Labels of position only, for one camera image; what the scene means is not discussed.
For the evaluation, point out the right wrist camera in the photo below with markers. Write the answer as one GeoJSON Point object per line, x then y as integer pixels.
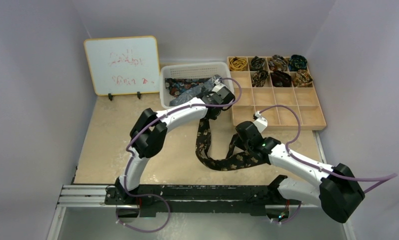
{"type": "Point", "coordinates": [260, 122]}

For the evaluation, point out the orange brown rolled tie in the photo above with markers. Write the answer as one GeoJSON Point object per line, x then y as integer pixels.
{"type": "Point", "coordinates": [302, 79]}

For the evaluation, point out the brown patterned rolled tie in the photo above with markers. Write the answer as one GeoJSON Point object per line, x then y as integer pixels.
{"type": "Point", "coordinates": [278, 63]}

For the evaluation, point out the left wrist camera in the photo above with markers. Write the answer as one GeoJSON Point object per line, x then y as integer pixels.
{"type": "Point", "coordinates": [218, 85]}

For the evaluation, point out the aluminium rail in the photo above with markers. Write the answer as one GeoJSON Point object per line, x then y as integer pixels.
{"type": "Point", "coordinates": [84, 196]}

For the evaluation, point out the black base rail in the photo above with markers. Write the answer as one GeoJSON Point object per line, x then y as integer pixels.
{"type": "Point", "coordinates": [255, 200]}

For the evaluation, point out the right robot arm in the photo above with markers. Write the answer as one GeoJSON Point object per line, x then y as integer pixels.
{"type": "Point", "coordinates": [333, 188]}

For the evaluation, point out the dark colourful patterned tie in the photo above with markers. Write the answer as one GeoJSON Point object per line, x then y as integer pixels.
{"type": "Point", "coordinates": [177, 86]}

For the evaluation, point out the yellow rolled tie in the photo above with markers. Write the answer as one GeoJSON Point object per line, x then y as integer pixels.
{"type": "Point", "coordinates": [237, 64]}

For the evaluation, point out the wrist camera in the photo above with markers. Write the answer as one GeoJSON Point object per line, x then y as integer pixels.
{"type": "Point", "coordinates": [218, 85]}
{"type": "Point", "coordinates": [260, 122]}

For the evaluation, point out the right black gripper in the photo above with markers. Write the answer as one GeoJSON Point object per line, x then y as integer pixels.
{"type": "Point", "coordinates": [240, 139]}

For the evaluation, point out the grey blue patterned tie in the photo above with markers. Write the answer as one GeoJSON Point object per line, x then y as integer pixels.
{"type": "Point", "coordinates": [193, 92]}

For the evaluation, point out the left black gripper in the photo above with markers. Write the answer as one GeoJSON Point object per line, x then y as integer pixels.
{"type": "Point", "coordinates": [212, 118]}

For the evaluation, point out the white plastic basket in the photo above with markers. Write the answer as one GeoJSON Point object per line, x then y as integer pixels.
{"type": "Point", "coordinates": [189, 71]}

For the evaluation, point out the white whiteboard orange frame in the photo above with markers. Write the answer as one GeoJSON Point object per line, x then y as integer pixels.
{"type": "Point", "coordinates": [123, 65]}

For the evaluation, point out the dark maroon rolled tie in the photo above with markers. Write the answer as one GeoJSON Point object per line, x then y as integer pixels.
{"type": "Point", "coordinates": [280, 79]}

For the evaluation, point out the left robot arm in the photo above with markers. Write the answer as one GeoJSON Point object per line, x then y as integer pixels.
{"type": "Point", "coordinates": [150, 130]}

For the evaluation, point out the dark olive rolled tie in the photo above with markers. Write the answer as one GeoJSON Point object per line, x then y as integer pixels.
{"type": "Point", "coordinates": [257, 63]}

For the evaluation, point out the dark green rolled tie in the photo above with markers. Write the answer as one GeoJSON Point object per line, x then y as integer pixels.
{"type": "Point", "coordinates": [297, 62]}

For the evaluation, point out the black floral tie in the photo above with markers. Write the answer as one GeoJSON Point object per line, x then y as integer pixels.
{"type": "Point", "coordinates": [215, 153]}

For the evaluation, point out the wooden compartment tray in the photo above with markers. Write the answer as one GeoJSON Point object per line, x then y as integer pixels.
{"type": "Point", "coordinates": [283, 107]}

